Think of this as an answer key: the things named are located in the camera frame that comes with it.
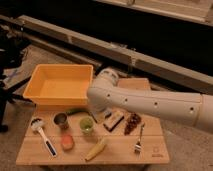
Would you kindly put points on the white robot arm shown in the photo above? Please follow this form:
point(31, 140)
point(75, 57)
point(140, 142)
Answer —
point(191, 109)

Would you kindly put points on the wooden table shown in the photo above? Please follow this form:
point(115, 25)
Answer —
point(119, 148)

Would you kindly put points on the white dish brush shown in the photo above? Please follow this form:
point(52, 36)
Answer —
point(37, 125)

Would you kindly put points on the yellow plastic bin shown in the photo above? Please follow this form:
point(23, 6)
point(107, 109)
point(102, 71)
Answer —
point(59, 84)

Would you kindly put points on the yellow banana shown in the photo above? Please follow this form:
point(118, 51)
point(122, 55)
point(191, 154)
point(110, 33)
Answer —
point(96, 149)

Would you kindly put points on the brown sponge block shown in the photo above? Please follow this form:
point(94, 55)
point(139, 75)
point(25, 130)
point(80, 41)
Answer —
point(111, 122)

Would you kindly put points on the metal can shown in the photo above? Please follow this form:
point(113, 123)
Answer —
point(61, 121)

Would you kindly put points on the brown chocolate bar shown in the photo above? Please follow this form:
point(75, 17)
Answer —
point(132, 121)

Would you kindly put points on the metal fork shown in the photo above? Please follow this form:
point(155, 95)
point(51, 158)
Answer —
point(137, 149)

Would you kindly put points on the green cup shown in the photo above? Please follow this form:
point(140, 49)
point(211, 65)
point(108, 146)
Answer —
point(86, 125)

